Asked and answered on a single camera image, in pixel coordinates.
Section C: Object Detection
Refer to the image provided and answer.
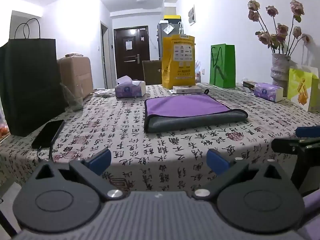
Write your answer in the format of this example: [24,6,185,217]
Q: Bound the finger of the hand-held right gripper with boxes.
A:
[295,126,320,138]
[271,137,320,196]

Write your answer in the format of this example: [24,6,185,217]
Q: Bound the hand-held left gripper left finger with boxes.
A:
[32,149,127,202]

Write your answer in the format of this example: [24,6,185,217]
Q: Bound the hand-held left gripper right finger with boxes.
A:
[192,149,286,201]

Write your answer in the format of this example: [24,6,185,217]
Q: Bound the purple and grey towel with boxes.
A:
[144,92,249,133]

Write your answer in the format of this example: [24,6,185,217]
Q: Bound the light green paper bag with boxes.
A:
[287,37,320,112]

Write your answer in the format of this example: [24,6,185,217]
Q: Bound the purple tissue pack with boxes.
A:
[254,82,284,102]

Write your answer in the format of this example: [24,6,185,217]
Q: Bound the black smartphone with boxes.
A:
[31,119,65,149]

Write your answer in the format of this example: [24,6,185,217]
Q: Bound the clear glass cup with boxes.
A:
[60,82,84,112]

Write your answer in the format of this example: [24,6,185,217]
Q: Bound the purple cloth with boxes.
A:
[300,189,320,231]

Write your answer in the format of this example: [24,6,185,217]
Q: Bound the grey ribbed vase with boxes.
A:
[270,53,292,97]

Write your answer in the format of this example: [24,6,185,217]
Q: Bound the crumpled white tissue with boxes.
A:
[94,89,116,97]

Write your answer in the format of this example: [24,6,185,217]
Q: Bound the small dark box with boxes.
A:
[242,81,263,91]

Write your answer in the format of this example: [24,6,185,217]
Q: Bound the purple tissue box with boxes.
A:
[114,76,147,98]

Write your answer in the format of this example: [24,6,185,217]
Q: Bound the flat white box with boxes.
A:
[172,85,203,94]

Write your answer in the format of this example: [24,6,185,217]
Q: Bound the brown cardboard box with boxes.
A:
[57,53,94,99]

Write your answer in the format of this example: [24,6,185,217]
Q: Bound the dark brown door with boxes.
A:
[114,26,151,86]

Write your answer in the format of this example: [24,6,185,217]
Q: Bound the dried pink flowers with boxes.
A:
[247,0,312,55]

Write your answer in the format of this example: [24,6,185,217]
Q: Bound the yellow printed bag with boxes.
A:
[162,34,196,89]

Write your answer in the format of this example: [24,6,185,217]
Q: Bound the black paper bag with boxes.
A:
[0,19,66,137]

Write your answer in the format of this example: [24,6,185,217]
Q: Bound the grey refrigerator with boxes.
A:
[157,21,182,61]

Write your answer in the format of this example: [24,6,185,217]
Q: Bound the side doorway frame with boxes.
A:
[100,21,113,89]

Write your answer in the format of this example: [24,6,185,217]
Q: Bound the wall picture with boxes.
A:
[188,4,196,26]

